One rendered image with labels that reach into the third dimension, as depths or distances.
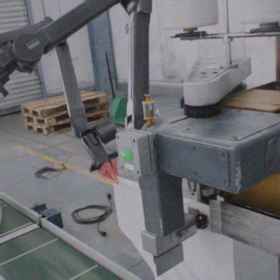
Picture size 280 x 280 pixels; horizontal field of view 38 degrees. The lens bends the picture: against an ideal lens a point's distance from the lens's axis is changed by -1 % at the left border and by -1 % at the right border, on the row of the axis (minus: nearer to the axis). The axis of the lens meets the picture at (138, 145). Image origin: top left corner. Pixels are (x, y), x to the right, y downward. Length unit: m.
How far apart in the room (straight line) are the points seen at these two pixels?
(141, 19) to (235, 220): 0.64
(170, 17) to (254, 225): 0.59
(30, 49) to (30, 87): 7.93
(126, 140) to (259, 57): 6.16
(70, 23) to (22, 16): 7.83
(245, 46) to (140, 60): 5.94
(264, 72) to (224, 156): 6.22
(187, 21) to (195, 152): 0.45
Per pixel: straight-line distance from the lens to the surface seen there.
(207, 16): 1.18
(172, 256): 1.08
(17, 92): 8.92
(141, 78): 1.21
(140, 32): 1.26
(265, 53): 6.92
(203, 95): 0.95
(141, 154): 0.89
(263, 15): 1.01
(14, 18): 8.94
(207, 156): 0.81
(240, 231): 1.05
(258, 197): 1.16
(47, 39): 1.13
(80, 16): 1.21
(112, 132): 1.44
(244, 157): 0.78
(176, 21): 1.17
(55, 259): 2.36
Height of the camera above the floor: 1.57
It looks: 17 degrees down
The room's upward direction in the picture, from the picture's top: 7 degrees counter-clockwise
